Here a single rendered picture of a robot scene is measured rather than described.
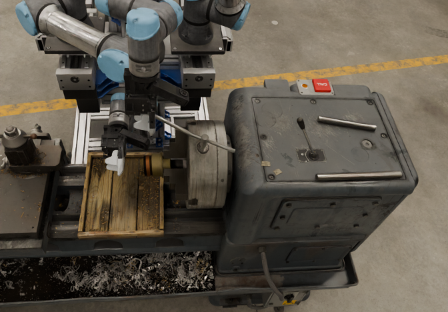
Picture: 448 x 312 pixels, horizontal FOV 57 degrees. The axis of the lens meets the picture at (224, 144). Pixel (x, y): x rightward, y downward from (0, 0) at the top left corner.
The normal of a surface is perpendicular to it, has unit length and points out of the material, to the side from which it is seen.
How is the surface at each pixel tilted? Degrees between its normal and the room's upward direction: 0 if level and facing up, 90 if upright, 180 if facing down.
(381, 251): 0
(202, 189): 65
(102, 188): 0
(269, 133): 0
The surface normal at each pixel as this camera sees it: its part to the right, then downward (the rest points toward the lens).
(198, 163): 0.15, -0.07
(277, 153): 0.12, -0.60
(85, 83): 0.13, 0.80
